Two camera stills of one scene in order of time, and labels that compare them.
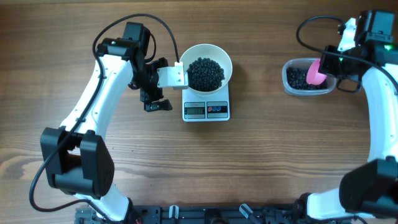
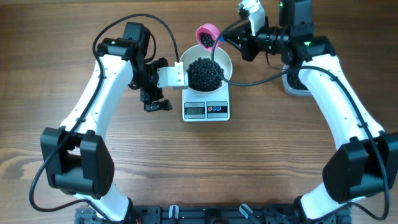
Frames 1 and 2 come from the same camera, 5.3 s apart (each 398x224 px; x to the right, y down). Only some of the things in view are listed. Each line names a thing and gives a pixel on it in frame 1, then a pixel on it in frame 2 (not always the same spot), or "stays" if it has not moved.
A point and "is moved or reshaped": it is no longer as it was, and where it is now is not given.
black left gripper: x=156 y=94 stays
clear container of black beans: x=295 y=82 stays
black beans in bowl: x=204 y=74 stays
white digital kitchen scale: x=203 y=107 stays
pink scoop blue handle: x=313 y=76 is moved or reshaped
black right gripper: x=325 y=66 → x=244 y=40
